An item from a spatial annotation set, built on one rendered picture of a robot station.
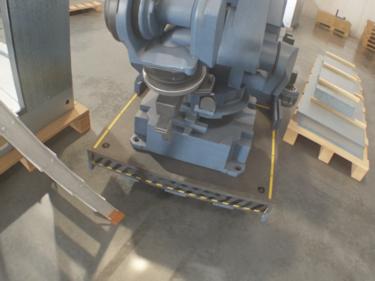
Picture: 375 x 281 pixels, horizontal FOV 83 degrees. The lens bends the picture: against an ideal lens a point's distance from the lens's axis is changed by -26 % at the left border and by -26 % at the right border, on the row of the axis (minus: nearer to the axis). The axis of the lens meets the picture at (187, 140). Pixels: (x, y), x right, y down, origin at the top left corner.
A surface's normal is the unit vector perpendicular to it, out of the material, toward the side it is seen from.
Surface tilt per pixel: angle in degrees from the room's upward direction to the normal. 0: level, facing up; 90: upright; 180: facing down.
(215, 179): 0
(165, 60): 57
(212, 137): 0
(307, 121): 90
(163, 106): 112
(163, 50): 22
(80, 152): 0
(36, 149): 88
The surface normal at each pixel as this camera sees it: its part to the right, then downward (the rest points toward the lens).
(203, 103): -0.22, 0.36
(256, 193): 0.13, -0.75
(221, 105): 0.30, 0.65
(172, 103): 0.02, -0.47
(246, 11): -0.11, -0.04
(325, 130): -0.53, 0.50
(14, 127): 0.86, 0.38
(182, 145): -0.26, 0.61
